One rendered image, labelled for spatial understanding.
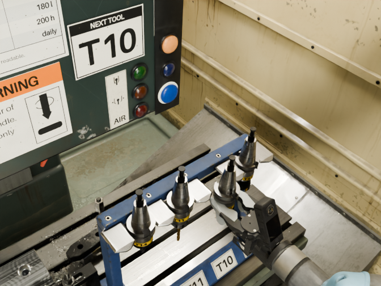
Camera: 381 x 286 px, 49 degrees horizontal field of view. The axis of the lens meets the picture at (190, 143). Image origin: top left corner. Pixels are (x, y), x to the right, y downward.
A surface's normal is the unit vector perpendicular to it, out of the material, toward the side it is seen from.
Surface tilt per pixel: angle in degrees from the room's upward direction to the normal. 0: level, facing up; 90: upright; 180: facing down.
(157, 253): 0
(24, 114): 90
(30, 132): 90
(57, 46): 90
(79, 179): 0
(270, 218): 64
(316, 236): 24
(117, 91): 90
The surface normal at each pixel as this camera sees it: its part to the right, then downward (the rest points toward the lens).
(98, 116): 0.63, 0.55
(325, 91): -0.77, 0.40
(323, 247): -0.26, -0.50
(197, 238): 0.05, -0.73
